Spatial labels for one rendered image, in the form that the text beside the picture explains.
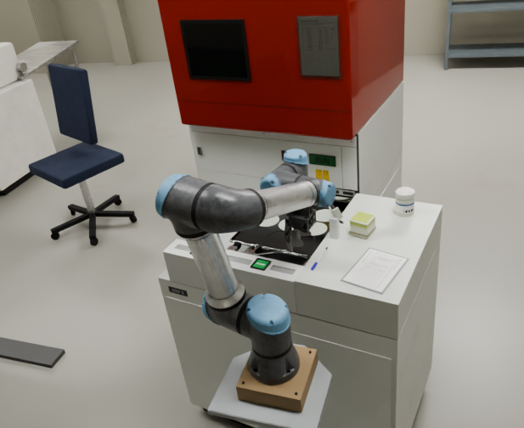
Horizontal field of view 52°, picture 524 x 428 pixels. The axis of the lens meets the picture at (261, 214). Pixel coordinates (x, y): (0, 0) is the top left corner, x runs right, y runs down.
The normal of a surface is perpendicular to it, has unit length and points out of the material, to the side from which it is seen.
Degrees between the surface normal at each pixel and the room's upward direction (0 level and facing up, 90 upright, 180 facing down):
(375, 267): 0
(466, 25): 90
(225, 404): 0
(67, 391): 0
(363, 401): 90
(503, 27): 90
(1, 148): 90
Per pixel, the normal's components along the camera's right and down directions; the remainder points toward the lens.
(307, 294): -0.47, 0.50
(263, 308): 0.01, -0.81
